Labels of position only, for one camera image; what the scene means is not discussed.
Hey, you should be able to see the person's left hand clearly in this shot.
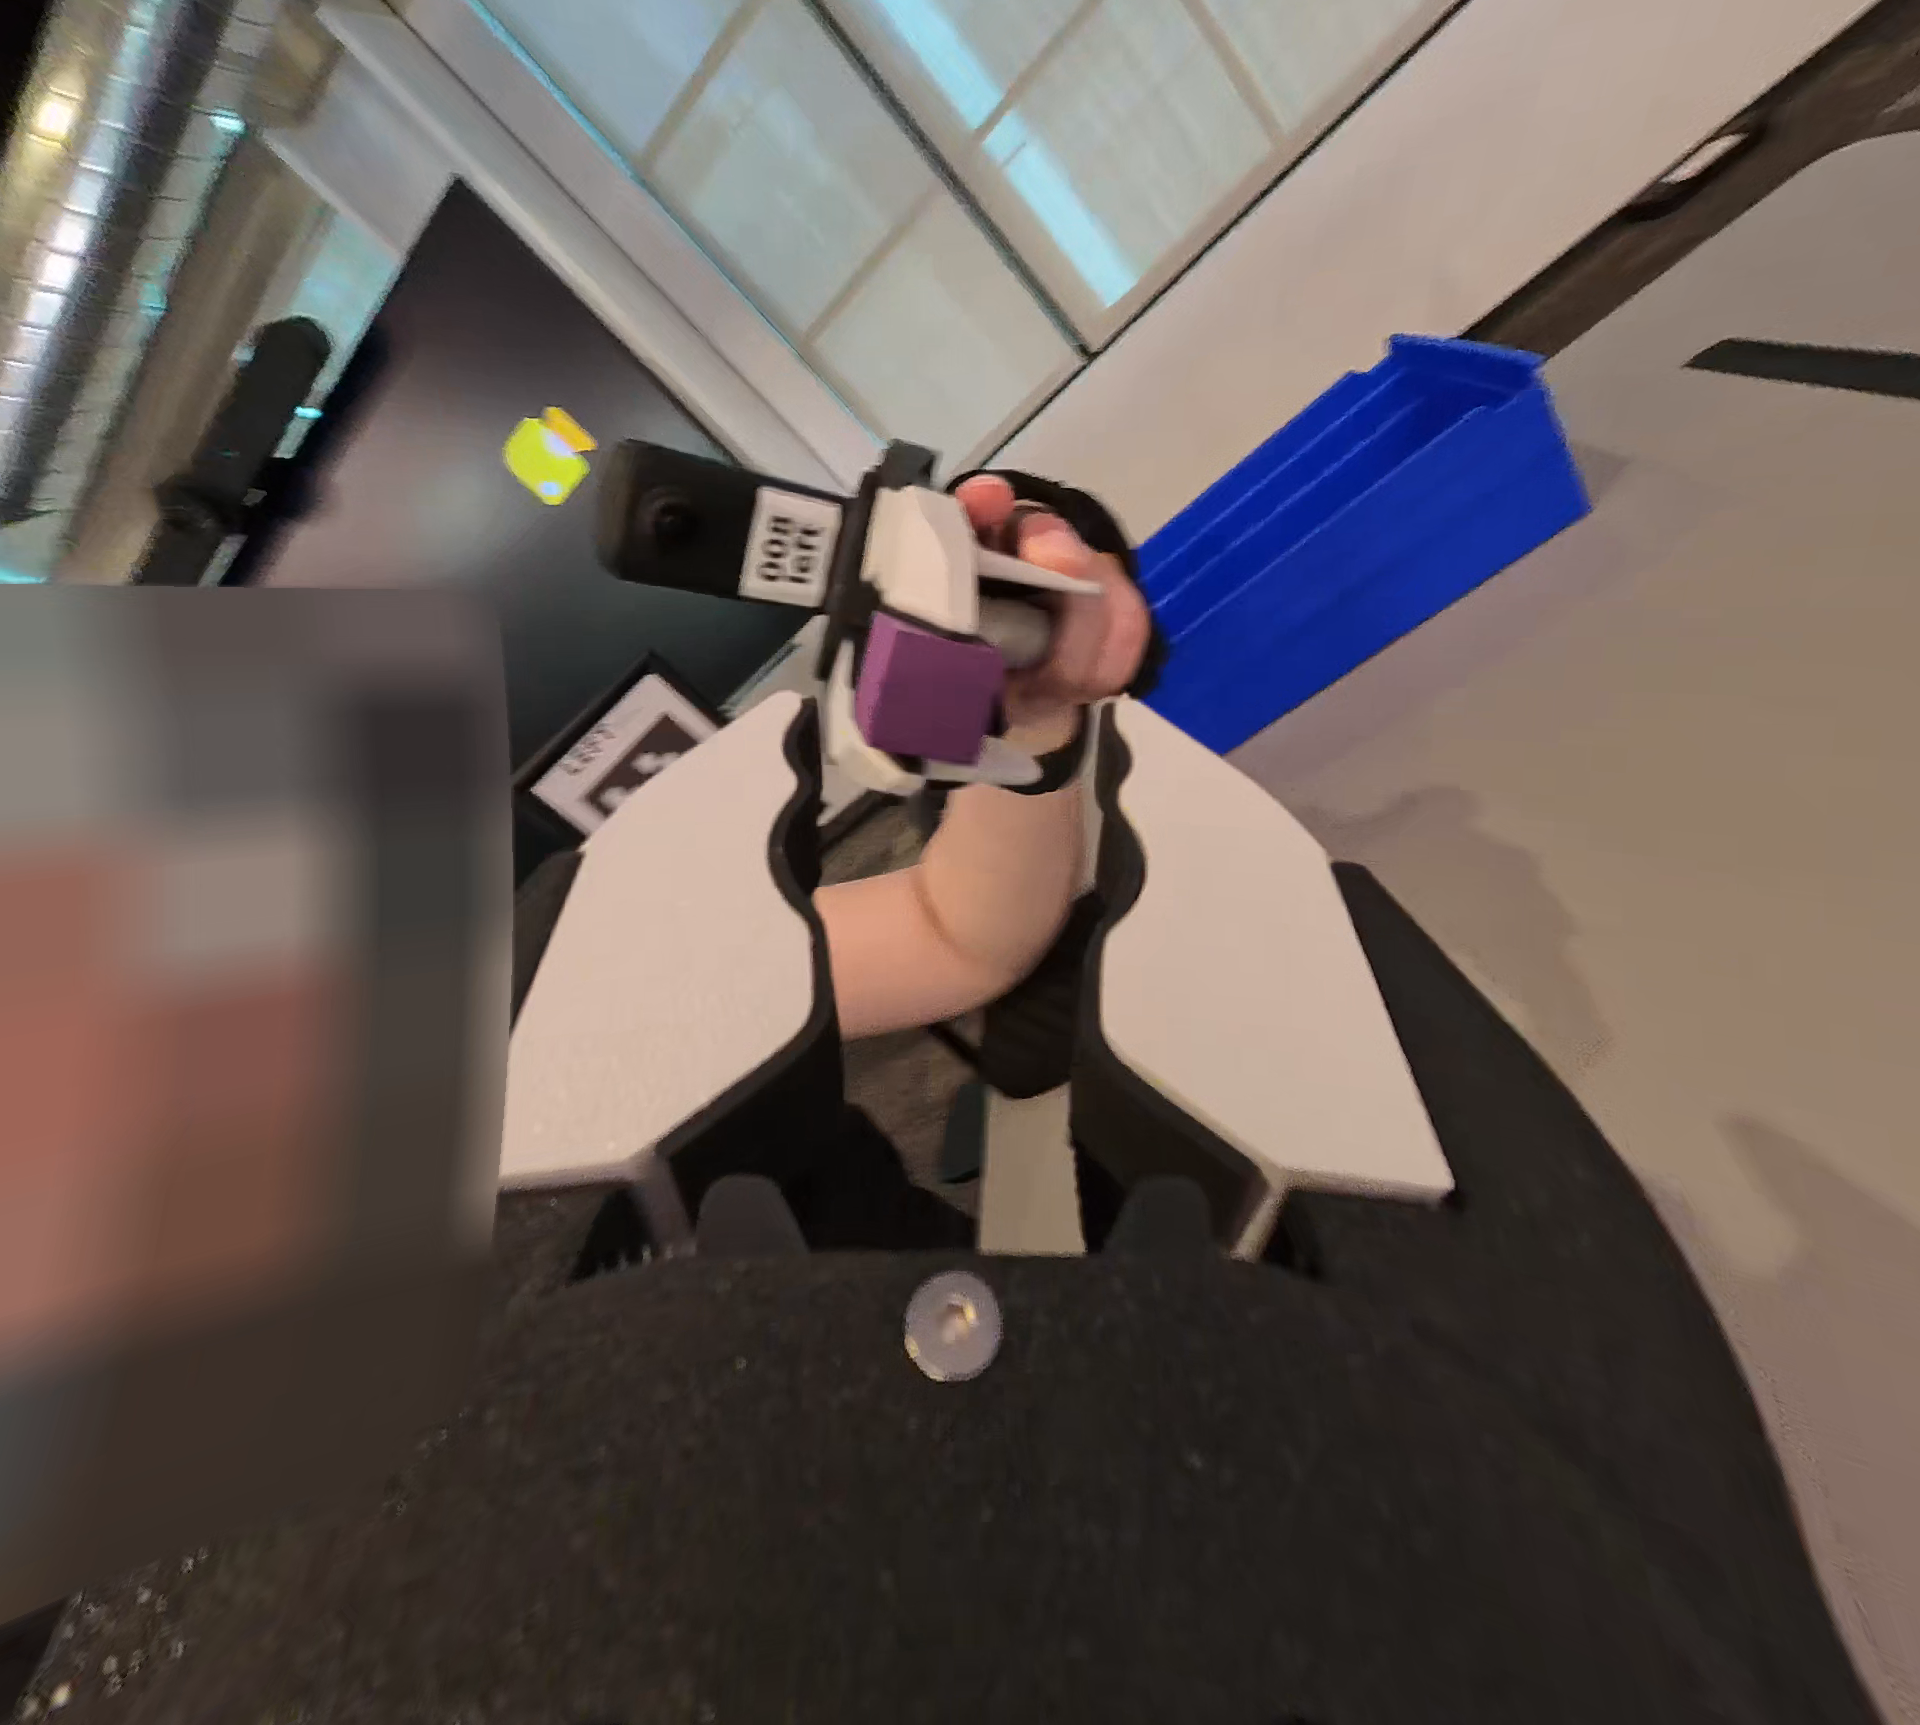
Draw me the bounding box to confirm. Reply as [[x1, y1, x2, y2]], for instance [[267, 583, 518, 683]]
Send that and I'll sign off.
[[958, 474, 1161, 718]]

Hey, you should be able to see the blue plastic bin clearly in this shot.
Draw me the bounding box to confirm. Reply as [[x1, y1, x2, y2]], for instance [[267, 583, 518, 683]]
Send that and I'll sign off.
[[1124, 333, 1592, 756]]

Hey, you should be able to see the black wall screen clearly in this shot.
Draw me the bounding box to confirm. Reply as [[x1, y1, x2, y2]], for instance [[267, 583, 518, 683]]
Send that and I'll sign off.
[[225, 179, 747, 768]]

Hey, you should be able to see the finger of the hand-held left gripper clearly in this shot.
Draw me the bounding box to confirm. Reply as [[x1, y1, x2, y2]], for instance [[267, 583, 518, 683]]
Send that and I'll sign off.
[[861, 488, 988, 634], [817, 643, 923, 799]]

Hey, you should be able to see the white partition panel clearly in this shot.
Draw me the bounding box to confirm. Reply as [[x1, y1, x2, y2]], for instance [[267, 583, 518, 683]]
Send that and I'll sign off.
[[991, 0, 1920, 503]]

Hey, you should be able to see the purple wooden cube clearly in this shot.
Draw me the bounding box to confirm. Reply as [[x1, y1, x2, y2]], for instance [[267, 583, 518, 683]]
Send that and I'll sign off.
[[856, 615, 1003, 768]]

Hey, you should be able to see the silver ceiling duct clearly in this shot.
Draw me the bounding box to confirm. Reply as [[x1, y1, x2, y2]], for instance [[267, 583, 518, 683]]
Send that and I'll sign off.
[[0, 0, 324, 519]]

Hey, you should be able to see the yellow tag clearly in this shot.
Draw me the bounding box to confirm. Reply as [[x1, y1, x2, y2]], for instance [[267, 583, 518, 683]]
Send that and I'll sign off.
[[502, 410, 598, 508]]

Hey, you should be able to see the framed printed marker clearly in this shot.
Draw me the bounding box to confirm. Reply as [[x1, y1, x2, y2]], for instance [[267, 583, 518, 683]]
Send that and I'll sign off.
[[512, 654, 723, 842]]

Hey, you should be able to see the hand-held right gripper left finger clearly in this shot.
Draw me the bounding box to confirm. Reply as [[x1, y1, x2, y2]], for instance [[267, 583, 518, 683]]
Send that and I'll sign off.
[[498, 691, 848, 1255]]

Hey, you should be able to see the person's left forearm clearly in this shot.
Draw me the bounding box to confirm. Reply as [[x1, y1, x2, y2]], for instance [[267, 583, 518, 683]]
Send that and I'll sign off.
[[817, 702, 1095, 1039]]

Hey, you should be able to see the black desk flap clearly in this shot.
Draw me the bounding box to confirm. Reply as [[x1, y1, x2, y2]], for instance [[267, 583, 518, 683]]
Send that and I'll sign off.
[[1684, 338, 1920, 403]]

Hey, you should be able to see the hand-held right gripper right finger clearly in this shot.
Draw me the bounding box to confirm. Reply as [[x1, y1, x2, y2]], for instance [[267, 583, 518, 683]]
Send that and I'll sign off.
[[1063, 702, 1458, 1261]]

